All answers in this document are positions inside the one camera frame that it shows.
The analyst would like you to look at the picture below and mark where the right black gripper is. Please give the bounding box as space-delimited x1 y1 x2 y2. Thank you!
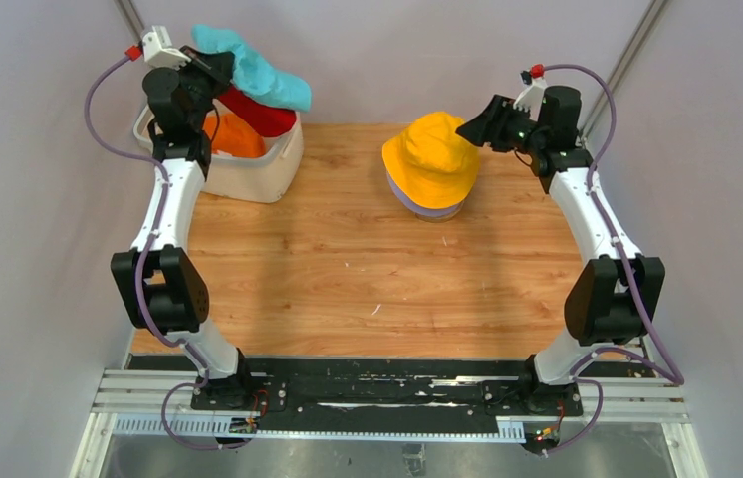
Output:
455 96 545 156

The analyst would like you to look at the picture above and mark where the aluminium frame rail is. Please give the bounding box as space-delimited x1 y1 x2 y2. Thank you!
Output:
72 370 708 477

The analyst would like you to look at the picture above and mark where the wooden hat stand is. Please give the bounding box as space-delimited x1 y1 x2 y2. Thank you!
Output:
415 210 459 224

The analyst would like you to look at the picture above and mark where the purple bucket hat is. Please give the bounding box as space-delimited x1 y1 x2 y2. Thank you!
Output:
386 172 466 220

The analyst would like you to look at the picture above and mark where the red bucket hat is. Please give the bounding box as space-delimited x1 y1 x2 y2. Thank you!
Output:
218 86 297 137

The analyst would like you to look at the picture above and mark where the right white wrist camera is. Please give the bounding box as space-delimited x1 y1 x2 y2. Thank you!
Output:
513 71 548 113

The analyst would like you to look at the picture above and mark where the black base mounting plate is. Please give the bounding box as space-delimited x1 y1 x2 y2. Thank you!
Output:
159 357 583 443

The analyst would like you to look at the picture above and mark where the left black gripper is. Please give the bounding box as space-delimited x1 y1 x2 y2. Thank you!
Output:
166 48 233 132

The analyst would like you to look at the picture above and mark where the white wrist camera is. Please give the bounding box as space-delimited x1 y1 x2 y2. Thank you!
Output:
140 26 190 70
513 71 548 113

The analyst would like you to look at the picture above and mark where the yellow bucket hat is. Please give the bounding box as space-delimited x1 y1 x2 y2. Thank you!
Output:
381 112 480 210

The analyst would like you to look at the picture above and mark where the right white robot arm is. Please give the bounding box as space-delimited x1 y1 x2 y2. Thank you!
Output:
456 85 665 415

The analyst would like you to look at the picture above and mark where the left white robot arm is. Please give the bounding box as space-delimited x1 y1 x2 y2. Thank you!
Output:
111 47 255 411

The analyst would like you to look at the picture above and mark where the white plastic basket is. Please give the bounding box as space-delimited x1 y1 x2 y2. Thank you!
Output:
132 99 305 204

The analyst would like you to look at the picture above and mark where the teal bucket hat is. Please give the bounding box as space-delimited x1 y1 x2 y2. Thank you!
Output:
190 24 313 113

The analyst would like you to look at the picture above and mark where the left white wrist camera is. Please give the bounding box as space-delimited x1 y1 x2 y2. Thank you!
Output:
140 26 190 70

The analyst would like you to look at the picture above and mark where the orange bucket hat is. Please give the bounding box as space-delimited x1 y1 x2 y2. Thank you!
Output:
203 113 266 158

